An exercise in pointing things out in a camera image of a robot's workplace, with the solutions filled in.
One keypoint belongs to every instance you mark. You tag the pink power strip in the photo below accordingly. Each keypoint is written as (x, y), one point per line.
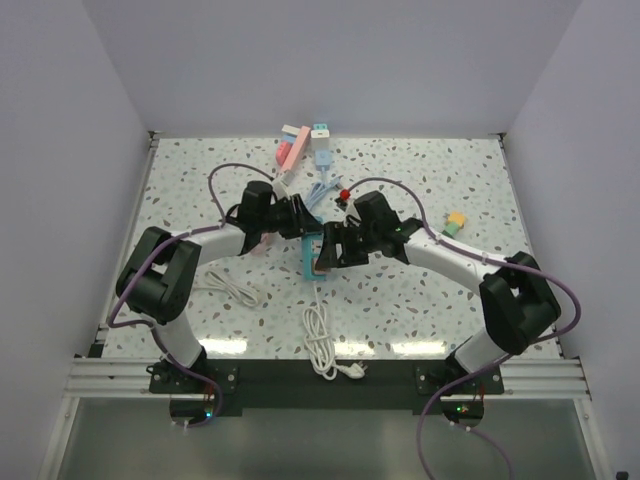
(297, 149)

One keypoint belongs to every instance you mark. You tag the green plug adapter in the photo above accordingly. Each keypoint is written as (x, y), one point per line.
(451, 229)

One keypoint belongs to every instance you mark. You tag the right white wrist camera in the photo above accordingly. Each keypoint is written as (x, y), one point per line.
(344, 200)

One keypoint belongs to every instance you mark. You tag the yellow plug adapter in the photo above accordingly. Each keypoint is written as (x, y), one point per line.
(456, 218)

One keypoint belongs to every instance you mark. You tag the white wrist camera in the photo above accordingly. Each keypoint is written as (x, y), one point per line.
(281, 184)
(344, 200)

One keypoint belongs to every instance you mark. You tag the blue power strip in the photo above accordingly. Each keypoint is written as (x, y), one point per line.
(323, 159)

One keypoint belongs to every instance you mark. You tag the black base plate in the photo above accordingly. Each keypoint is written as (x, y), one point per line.
(229, 387)

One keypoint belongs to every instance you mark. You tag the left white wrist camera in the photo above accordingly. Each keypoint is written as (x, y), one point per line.
(281, 184)

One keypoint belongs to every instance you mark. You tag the teal power strip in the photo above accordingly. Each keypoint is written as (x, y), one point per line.
(310, 248)

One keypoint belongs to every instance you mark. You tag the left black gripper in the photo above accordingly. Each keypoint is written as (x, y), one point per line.
(301, 221)

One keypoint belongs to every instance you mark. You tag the white charger cube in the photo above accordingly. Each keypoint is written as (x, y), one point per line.
(320, 139)

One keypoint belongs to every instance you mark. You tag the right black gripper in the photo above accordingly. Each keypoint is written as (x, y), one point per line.
(328, 257)

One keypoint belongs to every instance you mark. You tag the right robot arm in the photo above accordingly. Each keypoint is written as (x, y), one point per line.
(518, 305)

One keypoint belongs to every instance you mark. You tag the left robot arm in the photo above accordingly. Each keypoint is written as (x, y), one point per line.
(157, 279)

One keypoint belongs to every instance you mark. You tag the red pink plug adapter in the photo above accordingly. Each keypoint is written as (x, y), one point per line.
(282, 152)

